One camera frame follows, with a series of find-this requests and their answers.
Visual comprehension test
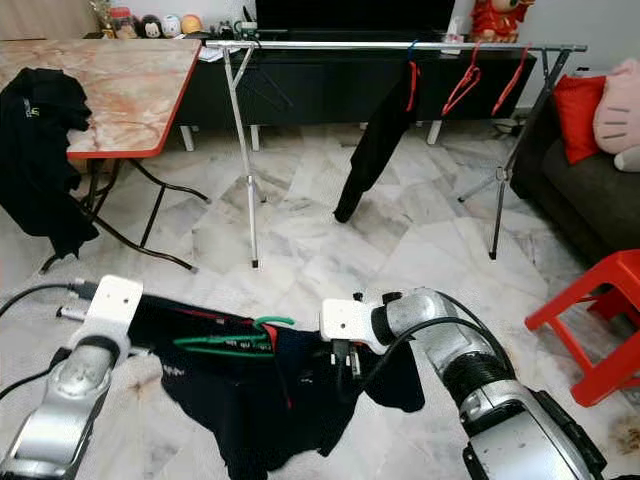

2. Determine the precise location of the green plastic hanger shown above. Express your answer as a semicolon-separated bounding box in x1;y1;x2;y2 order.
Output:
171;315;297;359

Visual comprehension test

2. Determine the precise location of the red plastic hanger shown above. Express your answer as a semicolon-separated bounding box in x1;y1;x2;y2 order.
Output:
441;44;484;117
491;46;533;117

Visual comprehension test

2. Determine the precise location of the red cushion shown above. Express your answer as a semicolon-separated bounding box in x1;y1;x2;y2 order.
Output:
552;73;609;165

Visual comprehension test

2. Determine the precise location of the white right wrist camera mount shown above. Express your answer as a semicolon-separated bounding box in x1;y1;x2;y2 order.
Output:
319;297;391;358

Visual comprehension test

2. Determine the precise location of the silver metal clothes rack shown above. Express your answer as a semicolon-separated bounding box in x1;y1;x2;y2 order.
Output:
205;39;590;270

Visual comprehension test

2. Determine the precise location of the marble folding table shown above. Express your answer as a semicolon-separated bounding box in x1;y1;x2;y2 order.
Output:
0;40;213;274

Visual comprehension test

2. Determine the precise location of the navy blue shirt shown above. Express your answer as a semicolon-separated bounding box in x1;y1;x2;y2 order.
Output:
128;293;427;480

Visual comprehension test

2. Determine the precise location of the black shirt with white lettering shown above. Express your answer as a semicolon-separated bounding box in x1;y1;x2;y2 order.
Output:
332;58;423;224

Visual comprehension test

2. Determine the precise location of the dark grey sofa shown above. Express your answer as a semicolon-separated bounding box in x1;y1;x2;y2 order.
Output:
510;95;640;267

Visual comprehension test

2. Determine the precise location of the black shirt with yellow logo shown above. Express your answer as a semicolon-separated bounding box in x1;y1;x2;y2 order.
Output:
0;67;102;260

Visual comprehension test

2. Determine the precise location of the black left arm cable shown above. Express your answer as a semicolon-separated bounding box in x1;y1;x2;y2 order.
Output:
0;283;86;401

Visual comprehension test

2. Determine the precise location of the light wooden cabinet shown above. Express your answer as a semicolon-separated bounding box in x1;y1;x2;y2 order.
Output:
0;0;103;43

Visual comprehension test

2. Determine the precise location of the pink cat pillow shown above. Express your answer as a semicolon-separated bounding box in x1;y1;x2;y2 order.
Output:
591;56;640;174

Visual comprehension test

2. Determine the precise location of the black television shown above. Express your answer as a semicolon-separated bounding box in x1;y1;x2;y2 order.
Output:
254;0;457;34

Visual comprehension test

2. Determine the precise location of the black TV cabinet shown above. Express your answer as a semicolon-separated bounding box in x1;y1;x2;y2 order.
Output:
175;33;561;133

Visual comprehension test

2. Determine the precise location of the red plastic stool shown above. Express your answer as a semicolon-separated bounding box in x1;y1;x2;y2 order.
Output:
525;249;640;407

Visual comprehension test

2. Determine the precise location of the red Buddha statue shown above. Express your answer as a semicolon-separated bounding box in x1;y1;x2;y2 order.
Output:
470;0;537;44

